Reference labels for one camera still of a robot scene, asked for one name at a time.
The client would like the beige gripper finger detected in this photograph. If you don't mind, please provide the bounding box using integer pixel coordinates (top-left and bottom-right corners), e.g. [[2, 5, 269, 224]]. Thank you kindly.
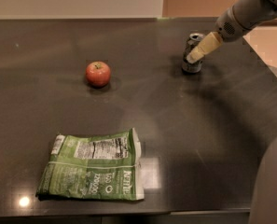
[[187, 32, 223, 63]]

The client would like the green 7up soda can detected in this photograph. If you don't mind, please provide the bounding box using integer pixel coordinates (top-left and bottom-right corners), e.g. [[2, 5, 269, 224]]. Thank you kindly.
[[181, 32, 206, 75]]

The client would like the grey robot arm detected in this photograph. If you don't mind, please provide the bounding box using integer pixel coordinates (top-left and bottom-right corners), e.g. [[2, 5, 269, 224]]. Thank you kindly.
[[185, 0, 277, 63]]

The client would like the green jalapeno chip bag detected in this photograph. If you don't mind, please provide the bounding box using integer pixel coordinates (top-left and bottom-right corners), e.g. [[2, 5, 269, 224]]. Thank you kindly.
[[36, 128, 145, 201]]

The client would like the red apple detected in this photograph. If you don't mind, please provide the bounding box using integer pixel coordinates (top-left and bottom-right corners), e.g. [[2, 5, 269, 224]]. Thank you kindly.
[[86, 61, 111, 88]]

